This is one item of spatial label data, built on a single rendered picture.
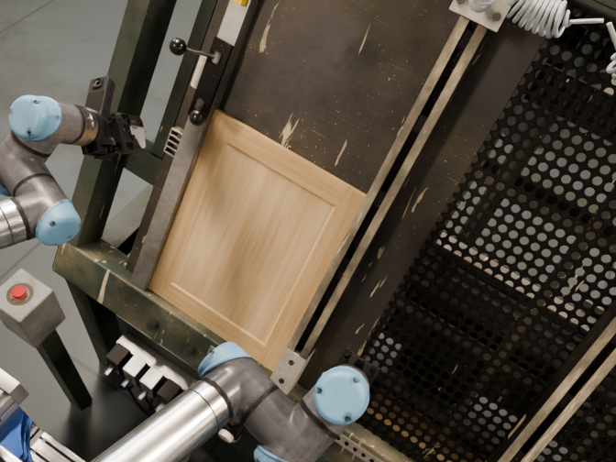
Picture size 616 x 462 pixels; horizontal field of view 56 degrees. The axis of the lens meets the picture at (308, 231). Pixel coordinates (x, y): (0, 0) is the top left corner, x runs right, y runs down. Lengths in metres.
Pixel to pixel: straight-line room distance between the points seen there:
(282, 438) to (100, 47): 3.19
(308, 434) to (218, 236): 0.80
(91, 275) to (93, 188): 0.26
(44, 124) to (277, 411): 0.60
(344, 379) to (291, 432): 0.11
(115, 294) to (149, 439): 0.98
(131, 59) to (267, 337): 0.79
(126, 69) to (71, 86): 2.01
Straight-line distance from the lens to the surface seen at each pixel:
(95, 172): 1.70
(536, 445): 1.48
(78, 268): 1.83
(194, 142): 1.50
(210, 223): 1.56
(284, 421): 0.88
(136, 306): 1.75
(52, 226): 1.05
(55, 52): 3.81
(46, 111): 1.09
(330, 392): 0.84
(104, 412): 2.56
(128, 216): 2.00
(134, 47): 1.57
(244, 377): 0.89
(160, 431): 0.84
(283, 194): 1.44
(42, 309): 1.75
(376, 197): 1.31
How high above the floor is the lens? 2.42
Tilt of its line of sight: 56 degrees down
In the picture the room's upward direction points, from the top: 15 degrees clockwise
